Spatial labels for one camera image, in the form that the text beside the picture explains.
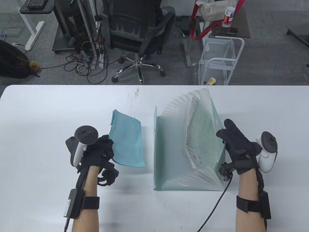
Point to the person's left hand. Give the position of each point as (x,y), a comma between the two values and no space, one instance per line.
(101,149)

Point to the person's right hand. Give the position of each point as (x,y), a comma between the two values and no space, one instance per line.
(239,149)

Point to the blue paper document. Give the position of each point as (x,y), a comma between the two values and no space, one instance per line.
(128,142)

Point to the person's left forearm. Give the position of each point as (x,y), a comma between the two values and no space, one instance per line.
(90,183)

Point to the person's right forearm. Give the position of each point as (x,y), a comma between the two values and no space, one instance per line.
(248,186)

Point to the grey white handheld controller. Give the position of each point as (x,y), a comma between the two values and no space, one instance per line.
(85,134)
(266,157)

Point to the black labelled wrist box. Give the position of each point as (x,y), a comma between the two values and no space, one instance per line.
(72,204)
(265,205)

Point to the yellow paper cup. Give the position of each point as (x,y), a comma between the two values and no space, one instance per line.
(210,81)

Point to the brown plush toy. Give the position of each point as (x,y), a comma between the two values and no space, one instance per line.
(35,66)

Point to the short aluminium extrusion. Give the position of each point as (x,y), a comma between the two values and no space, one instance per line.
(187,54)

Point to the black smartphone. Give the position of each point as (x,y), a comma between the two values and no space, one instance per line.
(227,30)

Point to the dark brown side table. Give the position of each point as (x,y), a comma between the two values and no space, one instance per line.
(242,24)

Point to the black backpack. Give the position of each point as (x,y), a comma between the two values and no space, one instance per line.
(12,60)

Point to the black office chair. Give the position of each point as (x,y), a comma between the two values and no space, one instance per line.
(135,26)

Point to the black stand base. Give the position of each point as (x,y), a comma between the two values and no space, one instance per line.
(299,33)

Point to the black computer tower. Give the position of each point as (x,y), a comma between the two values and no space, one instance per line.
(68,21)

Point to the white leg standing desk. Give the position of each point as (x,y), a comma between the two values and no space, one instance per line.
(33,33)

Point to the clear plastic water bottle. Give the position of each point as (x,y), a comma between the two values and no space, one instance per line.
(228,15)

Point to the black keyboard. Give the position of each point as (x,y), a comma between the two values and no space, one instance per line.
(36,3)

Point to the aluminium frame rail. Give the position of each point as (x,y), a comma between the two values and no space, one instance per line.
(88,29)

